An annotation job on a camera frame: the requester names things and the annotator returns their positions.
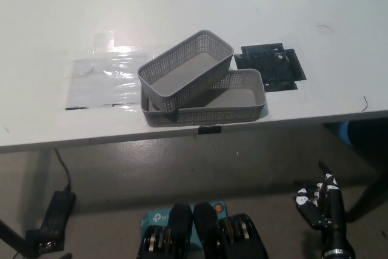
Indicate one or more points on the blue round object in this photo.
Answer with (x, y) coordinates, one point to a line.
(345, 134)

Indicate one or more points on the black table foot plate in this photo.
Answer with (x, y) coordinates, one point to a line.
(45, 242)

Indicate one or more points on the black tape patch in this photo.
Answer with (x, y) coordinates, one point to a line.
(272, 65)

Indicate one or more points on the small grey perforated basket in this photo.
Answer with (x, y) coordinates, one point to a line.
(188, 71)

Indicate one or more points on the long grey perforated basket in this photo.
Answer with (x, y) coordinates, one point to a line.
(242, 98)

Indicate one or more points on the black tape strip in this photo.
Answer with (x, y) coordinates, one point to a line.
(209, 130)

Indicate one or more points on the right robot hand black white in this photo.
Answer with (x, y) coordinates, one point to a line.
(327, 210)

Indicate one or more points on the clear plastic sheet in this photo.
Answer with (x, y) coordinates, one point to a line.
(100, 83)

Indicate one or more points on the black power adapter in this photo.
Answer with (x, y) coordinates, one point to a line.
(57, 213)

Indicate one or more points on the teal router box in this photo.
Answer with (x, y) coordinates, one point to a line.
(157, 217)

